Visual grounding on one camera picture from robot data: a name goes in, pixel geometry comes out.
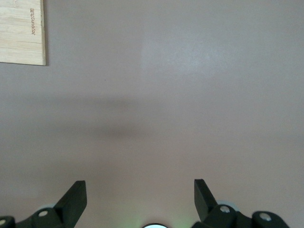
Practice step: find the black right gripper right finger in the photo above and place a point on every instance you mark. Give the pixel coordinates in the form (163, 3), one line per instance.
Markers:
(213, 213)

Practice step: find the bamboo cutting board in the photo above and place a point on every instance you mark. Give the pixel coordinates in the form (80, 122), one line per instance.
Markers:
(21, 35)

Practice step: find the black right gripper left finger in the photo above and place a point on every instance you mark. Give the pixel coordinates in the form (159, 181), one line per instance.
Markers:
(61, 211)

